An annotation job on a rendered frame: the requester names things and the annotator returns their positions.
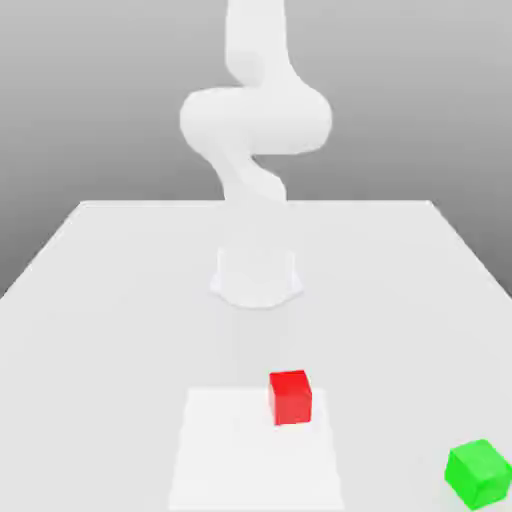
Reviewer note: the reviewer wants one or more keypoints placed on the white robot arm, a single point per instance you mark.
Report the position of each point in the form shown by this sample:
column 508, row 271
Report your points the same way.
column 256, row 120

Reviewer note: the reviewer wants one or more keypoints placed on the small green cube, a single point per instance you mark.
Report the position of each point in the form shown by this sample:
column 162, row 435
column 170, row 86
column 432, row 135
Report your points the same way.
column 480, row 474

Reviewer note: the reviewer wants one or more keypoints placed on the small red cube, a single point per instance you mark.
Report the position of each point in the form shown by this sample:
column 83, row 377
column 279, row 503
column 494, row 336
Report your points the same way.
column 291, row 398

